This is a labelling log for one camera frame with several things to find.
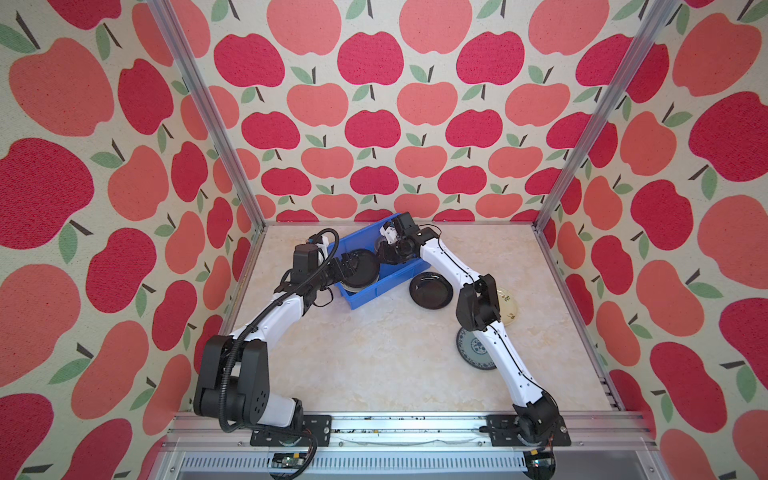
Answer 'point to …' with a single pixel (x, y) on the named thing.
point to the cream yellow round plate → (508, 306)
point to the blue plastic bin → (392, 276)
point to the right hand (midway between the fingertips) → (379, 257)
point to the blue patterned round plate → (472, 351)
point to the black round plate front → (367, 270)
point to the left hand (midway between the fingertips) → (354, 264)
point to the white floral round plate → (353, 289)
